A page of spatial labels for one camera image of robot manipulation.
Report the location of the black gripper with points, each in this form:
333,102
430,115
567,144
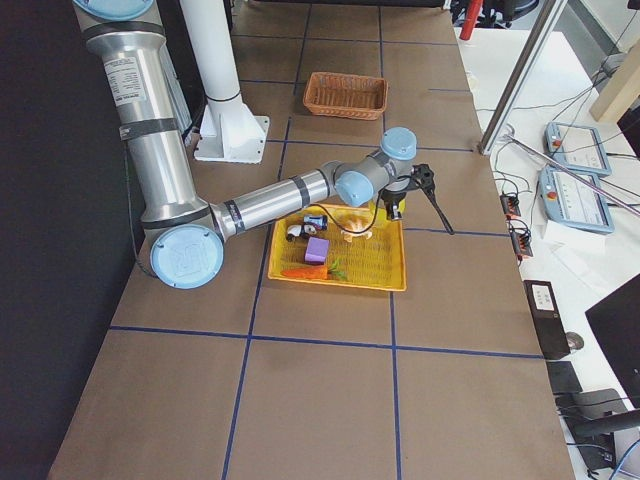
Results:
393,197

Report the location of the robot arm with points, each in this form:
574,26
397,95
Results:
187,234

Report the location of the yellow woven plastic basket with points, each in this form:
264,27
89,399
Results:
377,263

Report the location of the brown wicker basket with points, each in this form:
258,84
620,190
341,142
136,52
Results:
347,96

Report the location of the toy croissant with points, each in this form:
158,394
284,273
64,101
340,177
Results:
354,225

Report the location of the purple foam block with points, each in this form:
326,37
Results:
317,250

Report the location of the orange toy carrot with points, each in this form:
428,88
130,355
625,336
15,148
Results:
316,272

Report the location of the toy panda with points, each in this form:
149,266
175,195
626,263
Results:
304,231

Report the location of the teach pendant near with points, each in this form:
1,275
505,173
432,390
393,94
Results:
572,203

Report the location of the teach pendant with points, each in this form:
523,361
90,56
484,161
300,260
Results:
577,147
572,203

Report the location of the black box with label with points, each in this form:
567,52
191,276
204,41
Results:
546,319

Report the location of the white mounting column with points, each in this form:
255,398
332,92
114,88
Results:
229,131

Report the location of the teach pendant far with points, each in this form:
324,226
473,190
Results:
577,147

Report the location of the red cylinder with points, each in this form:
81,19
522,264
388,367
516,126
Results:
472,12

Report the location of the black monitor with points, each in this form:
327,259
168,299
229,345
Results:
614,322

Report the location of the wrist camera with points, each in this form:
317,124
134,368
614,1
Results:
423,178

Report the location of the aluminium frame post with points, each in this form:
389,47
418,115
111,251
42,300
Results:
533,47

